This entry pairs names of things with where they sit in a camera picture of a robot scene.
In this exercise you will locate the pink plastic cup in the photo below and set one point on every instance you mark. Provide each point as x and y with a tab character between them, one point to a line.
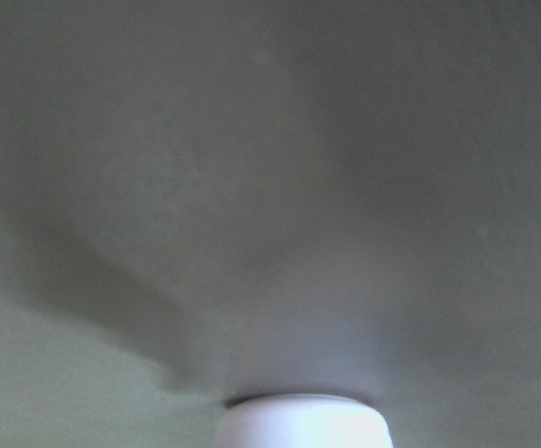
300	421

